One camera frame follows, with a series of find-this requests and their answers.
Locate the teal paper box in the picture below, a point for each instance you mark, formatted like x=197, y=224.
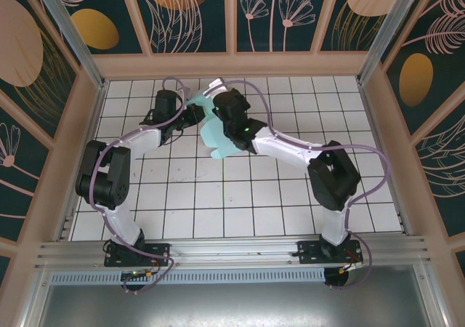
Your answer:
x=214, y=141

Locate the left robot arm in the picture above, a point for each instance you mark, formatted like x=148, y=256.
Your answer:
x=105, y=174

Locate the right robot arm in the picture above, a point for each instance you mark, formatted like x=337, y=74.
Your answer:
x=283, y=147

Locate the small circuit board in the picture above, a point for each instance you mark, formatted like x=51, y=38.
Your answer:
x=136, y=274

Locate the grey metal sheet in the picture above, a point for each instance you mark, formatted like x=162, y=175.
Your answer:
x=232, y=305

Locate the yellow power connector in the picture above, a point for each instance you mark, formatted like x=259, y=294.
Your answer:
x=350, y=269

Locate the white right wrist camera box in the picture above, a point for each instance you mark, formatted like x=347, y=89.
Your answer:
x=216, y=85

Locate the wall panel orange circle leaves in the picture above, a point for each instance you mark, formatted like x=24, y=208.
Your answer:
x=174, y=0

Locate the wall panel with gold oval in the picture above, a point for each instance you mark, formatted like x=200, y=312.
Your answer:
x=94, y=29

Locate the wall panel with flowers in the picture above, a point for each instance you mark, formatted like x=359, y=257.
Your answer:
x=276, y=14

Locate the aluminium corner post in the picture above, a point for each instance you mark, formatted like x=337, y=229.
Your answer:
x=381, y=32
x=72, y=40

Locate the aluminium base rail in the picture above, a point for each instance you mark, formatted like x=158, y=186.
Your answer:
x=232, y=249

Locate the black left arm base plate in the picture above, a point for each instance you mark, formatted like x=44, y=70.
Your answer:
x=160, y=250

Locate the wall panel large pink circle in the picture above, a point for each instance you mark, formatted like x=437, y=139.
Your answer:
x=22, y=51

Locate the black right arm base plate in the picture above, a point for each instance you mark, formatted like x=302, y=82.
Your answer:
x=309, y=252

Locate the aluminium table edge rail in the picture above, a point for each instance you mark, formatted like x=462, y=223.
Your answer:
x=403, y=221
x=67, y=225

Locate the wall panel single flower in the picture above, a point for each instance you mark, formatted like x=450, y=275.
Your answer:
x=18, y=178

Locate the wall panel pink circle grass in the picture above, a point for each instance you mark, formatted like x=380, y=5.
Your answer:
x=363, y=0

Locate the wall panel gold oval fern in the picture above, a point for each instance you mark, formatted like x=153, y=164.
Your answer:
x=417, y=76

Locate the wall panel pink leaves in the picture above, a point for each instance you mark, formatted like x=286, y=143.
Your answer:
x=443, y=167

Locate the aluminium frame strut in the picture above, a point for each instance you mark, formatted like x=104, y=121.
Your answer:
x=34, y=298
x=434, y=294

